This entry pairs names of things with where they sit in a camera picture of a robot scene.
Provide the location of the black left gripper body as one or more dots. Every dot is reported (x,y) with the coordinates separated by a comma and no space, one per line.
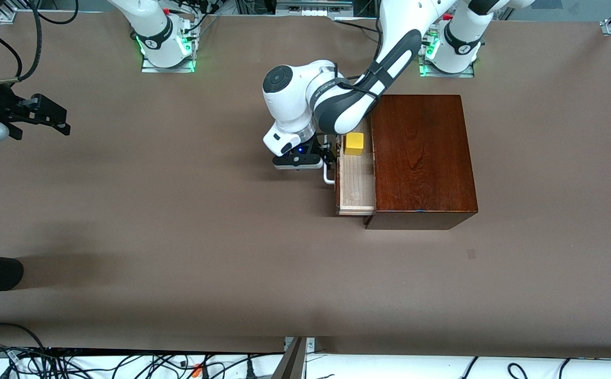
(320,147)

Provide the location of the yellow cube block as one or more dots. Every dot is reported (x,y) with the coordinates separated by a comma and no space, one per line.
(354,145)

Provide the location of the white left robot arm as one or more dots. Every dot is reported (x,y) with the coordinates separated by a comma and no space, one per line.
(289,100)

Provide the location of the dark brown wooden cabinet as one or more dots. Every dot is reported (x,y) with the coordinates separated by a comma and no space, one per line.
(424,158)

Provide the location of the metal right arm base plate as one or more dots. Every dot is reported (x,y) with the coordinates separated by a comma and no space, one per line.
(168,69)

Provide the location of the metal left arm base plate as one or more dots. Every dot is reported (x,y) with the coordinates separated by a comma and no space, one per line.
(445,75)

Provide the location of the aluminium frame bracket with bar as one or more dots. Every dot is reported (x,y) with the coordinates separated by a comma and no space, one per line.
(292,363)

